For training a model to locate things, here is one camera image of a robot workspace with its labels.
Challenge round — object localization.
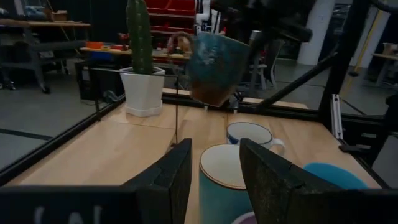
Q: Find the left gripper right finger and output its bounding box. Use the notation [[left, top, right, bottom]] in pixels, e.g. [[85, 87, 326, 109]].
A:
[[239, 138, 343, 224]]

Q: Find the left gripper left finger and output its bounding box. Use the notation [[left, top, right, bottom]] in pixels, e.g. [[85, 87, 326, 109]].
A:
[[123, 138, 193, 224]]

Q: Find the ridged purple mug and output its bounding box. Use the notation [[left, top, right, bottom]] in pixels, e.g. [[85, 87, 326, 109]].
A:
[[231, 211, 258, 224]]

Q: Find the teal mug white handle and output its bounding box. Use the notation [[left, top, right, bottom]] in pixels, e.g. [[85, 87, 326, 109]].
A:
[[198, 143, 254, 224]]

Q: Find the white mug blue pattern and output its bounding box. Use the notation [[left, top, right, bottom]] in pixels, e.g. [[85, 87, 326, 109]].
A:
[[226, 121, 285, 157]]

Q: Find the blue brown glazed mug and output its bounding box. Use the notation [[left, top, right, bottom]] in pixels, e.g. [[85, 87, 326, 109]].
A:
[[167, 30, 251, 108]]

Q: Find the white pillar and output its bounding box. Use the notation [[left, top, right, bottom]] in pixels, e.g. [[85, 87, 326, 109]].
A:
[[296, 0, 337, 67]]

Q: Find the grey chair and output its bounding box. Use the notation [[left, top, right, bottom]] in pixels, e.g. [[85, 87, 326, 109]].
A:
[[248, 30, 286, 91]]

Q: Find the blue rounded object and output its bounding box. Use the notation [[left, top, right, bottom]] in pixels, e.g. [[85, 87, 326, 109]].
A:
[[303, 162, 369, 190]]

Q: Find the white plant pot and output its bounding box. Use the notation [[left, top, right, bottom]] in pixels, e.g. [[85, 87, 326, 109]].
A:
[[119, 67, 166, 118]]

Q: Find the silver aluminium profile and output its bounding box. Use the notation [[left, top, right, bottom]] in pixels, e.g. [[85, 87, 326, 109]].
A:
[[330, 93, 343, 140]]

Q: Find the red storage bin shelf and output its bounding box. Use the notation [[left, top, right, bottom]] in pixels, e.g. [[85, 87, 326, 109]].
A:
[[144, 0, 197, 65]]

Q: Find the green cactus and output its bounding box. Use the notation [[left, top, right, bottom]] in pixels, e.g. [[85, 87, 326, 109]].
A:
[[126, 0, 154, 75]]

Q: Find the wooden side table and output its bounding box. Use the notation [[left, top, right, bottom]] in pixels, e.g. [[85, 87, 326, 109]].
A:
[[80, 45, 191, 63]]

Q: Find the orange bowl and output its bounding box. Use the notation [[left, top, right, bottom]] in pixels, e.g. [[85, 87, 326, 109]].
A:
[[85, 41, 106, 50]]

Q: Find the cardboard box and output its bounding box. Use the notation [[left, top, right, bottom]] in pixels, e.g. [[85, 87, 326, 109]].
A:
[[50, 9, 69, 22]]

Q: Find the black aluminium rig frame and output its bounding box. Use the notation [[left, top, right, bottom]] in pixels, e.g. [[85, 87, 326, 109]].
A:
[[0, 0, 398, 190]]

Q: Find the wooden workbench grey frame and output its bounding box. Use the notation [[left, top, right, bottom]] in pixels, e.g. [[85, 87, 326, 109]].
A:
[[0, 17, 91, 95]]

